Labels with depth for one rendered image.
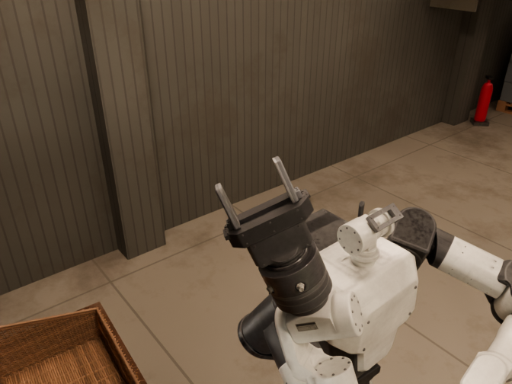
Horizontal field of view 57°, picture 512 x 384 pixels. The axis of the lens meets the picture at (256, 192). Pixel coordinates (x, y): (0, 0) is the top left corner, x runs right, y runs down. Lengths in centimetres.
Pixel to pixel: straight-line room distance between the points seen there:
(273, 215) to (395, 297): 49
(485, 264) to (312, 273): 64
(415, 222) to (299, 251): 59
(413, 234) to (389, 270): 16
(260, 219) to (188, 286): 254
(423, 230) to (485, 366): 32
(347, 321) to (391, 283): 36
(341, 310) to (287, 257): 12
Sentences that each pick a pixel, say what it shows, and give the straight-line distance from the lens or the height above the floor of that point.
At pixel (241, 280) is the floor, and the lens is 315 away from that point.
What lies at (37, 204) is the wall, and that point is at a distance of 319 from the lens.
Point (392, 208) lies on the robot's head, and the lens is 101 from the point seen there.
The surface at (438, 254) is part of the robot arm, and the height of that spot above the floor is 135.
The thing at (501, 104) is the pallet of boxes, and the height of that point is 9.
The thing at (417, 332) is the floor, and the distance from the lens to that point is 296.
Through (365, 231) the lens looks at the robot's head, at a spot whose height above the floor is 150.
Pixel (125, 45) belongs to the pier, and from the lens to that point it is 291.
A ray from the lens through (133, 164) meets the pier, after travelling 312.
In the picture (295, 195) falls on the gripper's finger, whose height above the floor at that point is 172.
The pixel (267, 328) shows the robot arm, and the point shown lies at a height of 136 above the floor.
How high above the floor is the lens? 202
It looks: 29 degrees down
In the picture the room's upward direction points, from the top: straight up
